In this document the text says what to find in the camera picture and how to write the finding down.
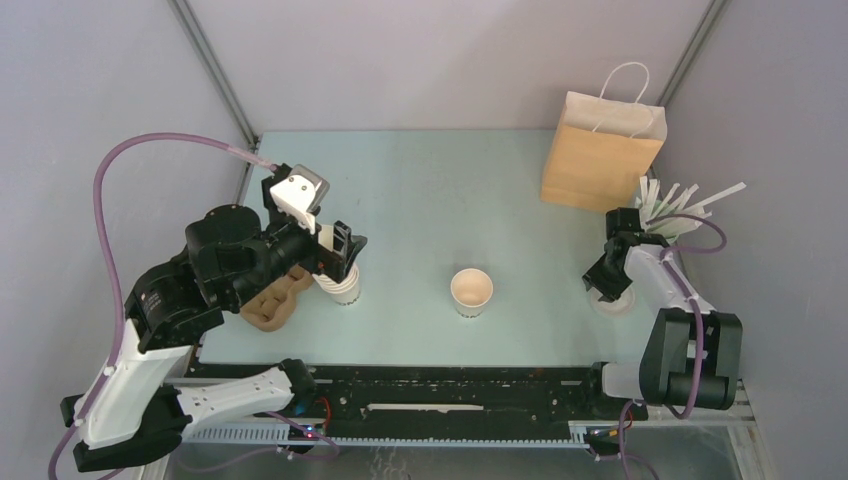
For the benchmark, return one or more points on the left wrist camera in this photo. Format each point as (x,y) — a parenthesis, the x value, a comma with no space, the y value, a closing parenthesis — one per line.
(297,192)

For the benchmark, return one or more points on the single white paper cup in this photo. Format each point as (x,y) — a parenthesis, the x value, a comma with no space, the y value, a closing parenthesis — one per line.
(471,290)

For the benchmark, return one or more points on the brown pulp cup carrier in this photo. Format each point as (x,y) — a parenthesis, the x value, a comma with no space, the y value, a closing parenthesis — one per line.
(270,309)

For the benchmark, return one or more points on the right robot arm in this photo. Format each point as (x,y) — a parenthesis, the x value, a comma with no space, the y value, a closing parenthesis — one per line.
(692,355)

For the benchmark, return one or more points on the stack of white lids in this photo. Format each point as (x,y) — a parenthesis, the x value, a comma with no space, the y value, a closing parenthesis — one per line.
(617,308)

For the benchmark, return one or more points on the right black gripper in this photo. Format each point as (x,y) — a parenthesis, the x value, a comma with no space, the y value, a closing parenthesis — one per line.
(611,291)

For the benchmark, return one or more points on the stack of white paper cups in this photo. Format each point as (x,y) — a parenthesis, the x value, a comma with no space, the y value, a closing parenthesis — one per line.
(348,291)

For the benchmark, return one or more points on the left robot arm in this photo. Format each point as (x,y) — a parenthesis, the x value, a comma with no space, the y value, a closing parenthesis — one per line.
(130,416)

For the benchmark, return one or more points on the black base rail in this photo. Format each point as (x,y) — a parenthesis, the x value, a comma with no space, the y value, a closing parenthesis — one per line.
(463,406)

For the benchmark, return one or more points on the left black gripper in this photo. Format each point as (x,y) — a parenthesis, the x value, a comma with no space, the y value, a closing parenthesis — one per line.
(325,260)

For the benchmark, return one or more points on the brown paper bag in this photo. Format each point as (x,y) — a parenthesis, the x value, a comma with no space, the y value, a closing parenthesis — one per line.
(602,148)

